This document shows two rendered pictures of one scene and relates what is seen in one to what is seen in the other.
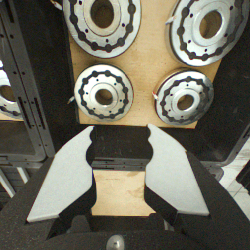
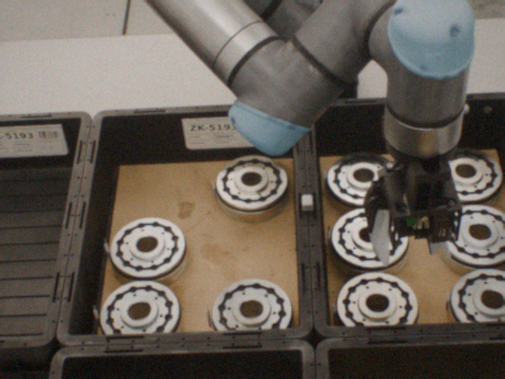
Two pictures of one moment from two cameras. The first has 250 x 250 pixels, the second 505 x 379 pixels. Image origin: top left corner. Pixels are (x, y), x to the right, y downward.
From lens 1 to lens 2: 108 cm
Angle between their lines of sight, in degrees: 73
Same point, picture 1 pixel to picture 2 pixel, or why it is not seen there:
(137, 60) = (414, 280)
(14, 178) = not seen: outside the picture
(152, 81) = (442, 300)
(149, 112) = not seen: hidden behind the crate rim
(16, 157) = (272, 333)
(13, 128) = not seen: hidden behind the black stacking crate
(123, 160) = (418, 326)
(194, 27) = (464, 234)
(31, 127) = (306, 291)
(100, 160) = (386, 330)
